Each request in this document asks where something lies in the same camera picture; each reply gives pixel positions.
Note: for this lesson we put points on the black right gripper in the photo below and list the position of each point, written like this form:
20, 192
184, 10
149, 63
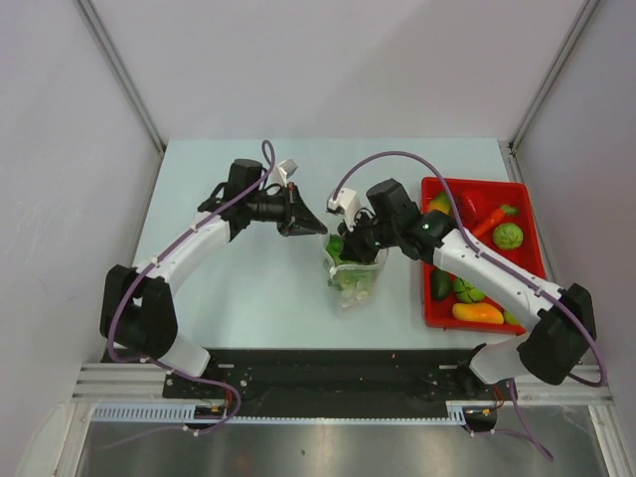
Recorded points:
353, 246

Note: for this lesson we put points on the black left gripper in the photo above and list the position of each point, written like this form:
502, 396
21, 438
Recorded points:
298, 220

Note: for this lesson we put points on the green toy leafy vegetable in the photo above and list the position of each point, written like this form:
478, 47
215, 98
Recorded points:
334, 247

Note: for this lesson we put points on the clear polka-dot zip bag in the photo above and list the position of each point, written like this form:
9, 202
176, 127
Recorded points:
352, 284

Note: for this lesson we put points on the dark green toy avocado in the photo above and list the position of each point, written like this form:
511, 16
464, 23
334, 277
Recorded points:
440, 284

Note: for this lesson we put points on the red toy bell pepper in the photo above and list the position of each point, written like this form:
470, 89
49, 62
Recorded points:
472, 206

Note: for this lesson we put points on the orange toy carrot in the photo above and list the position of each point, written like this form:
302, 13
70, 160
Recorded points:
493, 219

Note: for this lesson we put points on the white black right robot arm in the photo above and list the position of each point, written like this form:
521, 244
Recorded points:
559, 322

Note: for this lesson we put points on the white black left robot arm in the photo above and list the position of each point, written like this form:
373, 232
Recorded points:
138, 310

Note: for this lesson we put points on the yellow green toy fruit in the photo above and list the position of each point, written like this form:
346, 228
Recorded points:
440, 203

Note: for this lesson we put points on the green toy split vegetable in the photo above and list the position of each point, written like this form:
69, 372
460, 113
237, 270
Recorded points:
465, 292

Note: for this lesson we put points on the yellow orange toy mango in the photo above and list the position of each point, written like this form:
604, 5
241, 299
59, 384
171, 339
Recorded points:
477, 313

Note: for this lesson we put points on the red plastic tray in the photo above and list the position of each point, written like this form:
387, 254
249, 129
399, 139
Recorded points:
437, 314

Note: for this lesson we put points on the light green toy cabbage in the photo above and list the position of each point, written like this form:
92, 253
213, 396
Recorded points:
508, 236

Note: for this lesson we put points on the light green toy pear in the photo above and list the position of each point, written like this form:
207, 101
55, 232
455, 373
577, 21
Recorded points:
510, 319

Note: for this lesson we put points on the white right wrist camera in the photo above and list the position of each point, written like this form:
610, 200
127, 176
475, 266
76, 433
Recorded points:
345, 203

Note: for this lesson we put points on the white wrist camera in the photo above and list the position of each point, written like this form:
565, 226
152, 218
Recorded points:
282, 172
345, 203

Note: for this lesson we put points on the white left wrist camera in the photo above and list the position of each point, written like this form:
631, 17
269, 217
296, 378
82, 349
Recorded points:
282, 172

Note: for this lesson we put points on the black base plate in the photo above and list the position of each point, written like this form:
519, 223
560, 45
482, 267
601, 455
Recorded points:
349, 385

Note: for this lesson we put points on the aluminium frame rail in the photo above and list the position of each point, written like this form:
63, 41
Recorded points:
110, 382

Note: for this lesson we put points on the white cable duct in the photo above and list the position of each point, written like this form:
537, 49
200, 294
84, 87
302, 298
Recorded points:
143, 412

